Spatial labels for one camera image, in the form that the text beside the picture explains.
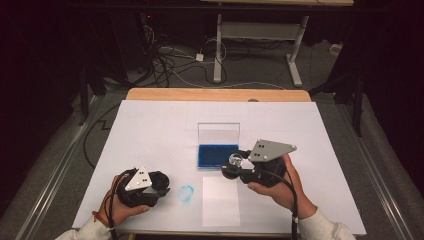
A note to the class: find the person's left hand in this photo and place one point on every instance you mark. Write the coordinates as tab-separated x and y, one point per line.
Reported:
120	213

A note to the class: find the small white floor box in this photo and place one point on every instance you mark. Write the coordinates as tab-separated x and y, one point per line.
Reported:
335	50

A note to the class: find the grey metal floor rail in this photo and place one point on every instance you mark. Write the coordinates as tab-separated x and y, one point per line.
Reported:
50	186
383	200

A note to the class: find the small white power adapter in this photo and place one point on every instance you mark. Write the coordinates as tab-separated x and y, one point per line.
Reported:
199	57

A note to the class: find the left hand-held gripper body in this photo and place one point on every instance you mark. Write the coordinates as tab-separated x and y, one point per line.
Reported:
138	181

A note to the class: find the white paper sheet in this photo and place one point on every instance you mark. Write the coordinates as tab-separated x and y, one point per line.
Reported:
220	203

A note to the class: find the wooden table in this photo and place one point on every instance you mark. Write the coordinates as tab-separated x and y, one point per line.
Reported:
200	94

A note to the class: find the blue ink pad case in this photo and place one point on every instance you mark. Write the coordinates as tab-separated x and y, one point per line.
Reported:
213	155

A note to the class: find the white metal desk frame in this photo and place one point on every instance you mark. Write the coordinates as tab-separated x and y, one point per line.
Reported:
260	30

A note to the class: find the black round stamp cap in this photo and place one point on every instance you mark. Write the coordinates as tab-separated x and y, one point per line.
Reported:
161	180

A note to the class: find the person's right hand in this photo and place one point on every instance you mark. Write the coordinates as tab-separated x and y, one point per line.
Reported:
286	196

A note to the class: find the white table cover board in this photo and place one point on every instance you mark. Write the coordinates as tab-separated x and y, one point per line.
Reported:
150	133

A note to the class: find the black metal stand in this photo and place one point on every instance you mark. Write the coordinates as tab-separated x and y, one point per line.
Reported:
83	100
358	110

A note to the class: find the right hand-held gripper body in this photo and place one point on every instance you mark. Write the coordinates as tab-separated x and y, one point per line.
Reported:
266	151

